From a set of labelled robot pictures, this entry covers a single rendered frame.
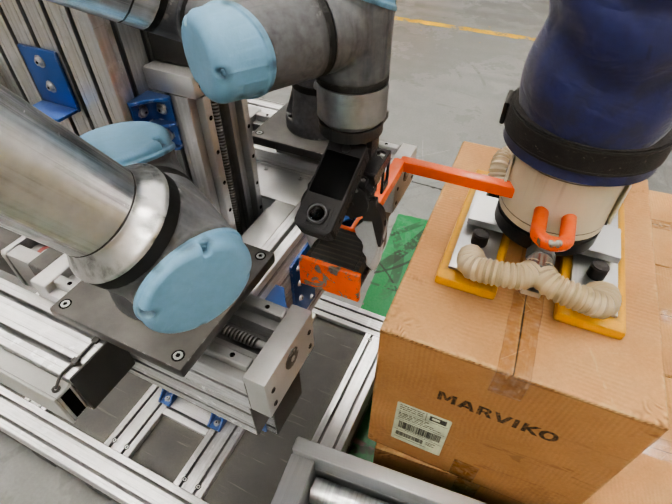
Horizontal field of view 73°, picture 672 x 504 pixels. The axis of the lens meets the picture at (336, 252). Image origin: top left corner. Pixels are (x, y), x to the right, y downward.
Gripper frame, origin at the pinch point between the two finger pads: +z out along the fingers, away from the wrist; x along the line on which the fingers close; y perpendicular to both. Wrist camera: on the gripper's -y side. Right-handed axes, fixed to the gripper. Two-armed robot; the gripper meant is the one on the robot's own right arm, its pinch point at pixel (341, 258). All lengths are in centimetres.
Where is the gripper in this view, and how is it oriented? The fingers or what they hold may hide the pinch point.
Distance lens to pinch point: 62.7
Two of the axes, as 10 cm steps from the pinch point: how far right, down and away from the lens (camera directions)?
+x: -9.2, -2.8, 2.8
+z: 0.0, 7.1, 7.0
